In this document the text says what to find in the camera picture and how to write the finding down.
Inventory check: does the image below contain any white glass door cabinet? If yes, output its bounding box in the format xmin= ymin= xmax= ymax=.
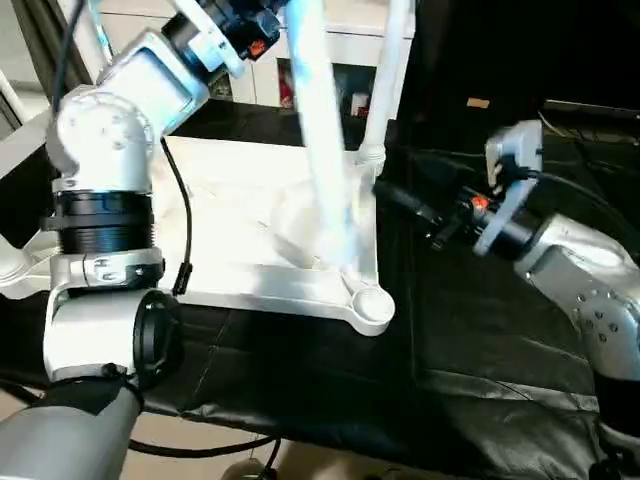
xmin=95 ymin=0 xmax=417 ymax=113

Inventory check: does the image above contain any red bottle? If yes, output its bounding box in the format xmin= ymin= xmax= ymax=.
xmin=277 ymin=62 xmax=295 ymax=109

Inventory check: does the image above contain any black floor cable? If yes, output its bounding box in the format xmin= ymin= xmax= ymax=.
xmin=125 ymin=432 xmax=283 ymax=473

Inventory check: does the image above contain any dark grey curtain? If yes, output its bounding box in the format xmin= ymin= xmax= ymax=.
xmin=10 ymin=0 xmax=69 ymax=101

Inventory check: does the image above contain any white plastic table leg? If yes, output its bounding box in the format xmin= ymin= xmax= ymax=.
xmin=354 ymin=0 xmax=417 ymax=168
xmin=0 ymin=68 xmax=29 ymax=127
xmin=279 ymin=0 xmax=367 ymax=267

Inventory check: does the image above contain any white side table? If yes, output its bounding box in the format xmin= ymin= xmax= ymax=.
xmin=0 ymin=110 xmax=57 ymax=251

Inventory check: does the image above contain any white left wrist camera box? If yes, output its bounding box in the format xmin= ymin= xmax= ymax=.
xmin=163 ymin=0 xmax=247 ymax=78

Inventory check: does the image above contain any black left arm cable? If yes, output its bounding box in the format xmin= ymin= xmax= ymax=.
xmin=50 ymin=0 xmax=197 ymax=297

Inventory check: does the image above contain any black work mat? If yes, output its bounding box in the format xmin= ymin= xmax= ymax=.
xmin=0 ymin=100 xmax=640 ymax=480

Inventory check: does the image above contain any cyan plastic item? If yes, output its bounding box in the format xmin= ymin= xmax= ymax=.
xmin=84 ymin=0 xmax=114 ymax=57

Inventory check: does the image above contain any white plastic table top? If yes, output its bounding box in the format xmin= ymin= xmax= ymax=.
xmin=0 ymin=130 xmax=397 ymax=337

